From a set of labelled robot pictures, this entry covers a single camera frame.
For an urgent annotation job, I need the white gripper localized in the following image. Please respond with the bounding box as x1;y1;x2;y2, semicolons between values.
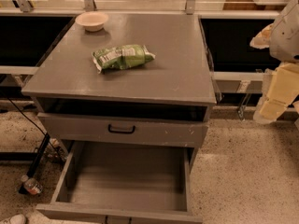
249;24;299;124

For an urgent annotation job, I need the grey drawer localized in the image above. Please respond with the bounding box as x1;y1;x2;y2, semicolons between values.
38;113;207;147
37;142;202;224

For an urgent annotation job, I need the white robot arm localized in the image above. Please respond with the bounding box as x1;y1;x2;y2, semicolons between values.
249;0;299;124

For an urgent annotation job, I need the grey wooden drawer cabinet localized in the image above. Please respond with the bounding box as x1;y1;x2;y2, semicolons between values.
21;12;218;173

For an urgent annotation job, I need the green chip bag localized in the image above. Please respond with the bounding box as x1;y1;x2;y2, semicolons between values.
92;44;155;73

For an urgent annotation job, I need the beige paper bowl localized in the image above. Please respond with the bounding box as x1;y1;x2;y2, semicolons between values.
75;11;108;32

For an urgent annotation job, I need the plastic water bottle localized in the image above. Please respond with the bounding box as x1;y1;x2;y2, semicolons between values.
21;175;43;195

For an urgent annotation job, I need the black metal floor stand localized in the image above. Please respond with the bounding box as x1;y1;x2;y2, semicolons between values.
0;133;51;196

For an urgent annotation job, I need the white shoe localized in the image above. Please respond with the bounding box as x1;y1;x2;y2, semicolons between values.
0;214;26;224

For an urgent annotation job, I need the black upper drawer handle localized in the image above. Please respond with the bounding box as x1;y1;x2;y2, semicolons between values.
107;124;135;134

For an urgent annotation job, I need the black floor cable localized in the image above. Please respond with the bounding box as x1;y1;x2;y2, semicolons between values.
0;91;64;161

